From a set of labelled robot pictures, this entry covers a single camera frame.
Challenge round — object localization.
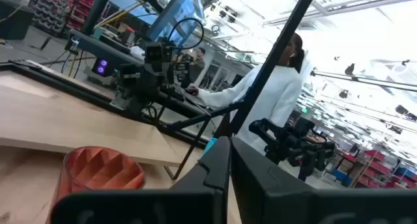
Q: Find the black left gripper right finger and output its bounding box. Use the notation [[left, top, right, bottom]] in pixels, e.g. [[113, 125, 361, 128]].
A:
[[230, 136, 417, 224]]

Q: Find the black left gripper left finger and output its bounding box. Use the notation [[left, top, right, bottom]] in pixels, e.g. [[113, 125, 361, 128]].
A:
[[48, 135, 231, 224]]

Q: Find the orange translucent faceted cup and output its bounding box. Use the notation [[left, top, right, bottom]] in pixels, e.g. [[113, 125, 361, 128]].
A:
[[45, 146, 147, 224]]

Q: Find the rack with red bins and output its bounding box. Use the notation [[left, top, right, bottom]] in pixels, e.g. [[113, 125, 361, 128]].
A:
[[32, 0, 95, 38], [332, 148, 417, 189]]

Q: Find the person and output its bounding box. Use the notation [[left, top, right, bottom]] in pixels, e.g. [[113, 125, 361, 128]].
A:
[[187, 31, 307, 156], [188, 47, 207, 83]]

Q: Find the grey metal mounting plate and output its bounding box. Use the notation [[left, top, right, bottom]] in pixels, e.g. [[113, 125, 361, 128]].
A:
[[109, 93, 131, 111]]

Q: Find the computer case with purple lights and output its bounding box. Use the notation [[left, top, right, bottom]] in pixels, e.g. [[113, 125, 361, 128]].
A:
[[91, 57, 113, 77]]

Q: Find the grey workbench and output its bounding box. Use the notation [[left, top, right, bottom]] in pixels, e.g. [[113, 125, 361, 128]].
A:
[[70, 28, 144, 68]]

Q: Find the blue screen monitor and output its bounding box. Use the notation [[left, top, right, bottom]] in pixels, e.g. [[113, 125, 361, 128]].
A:
[[145, 0, 205, 49]]

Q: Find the dark round pole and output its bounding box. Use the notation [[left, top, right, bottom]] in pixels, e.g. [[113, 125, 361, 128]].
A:
[[80, 0, 115, 36]]

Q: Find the black storage bin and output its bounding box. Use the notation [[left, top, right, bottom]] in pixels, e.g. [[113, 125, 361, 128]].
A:
[[0, 0, 35, 41]]

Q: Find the black metal shelf leg frame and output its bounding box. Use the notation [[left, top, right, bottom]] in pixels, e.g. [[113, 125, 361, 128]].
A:
[[164, 101, 246, 181]]

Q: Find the grey overhead rail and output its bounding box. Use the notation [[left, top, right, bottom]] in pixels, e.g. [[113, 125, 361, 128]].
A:
[[309, 69, 417, 93]]

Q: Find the black slanted frame post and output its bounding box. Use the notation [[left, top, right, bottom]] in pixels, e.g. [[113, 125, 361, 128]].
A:
[[213, 0, 319, 139]]

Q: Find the black looped cable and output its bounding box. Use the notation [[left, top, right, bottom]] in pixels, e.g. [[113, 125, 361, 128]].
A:
[[167, 17, 205, 51]]

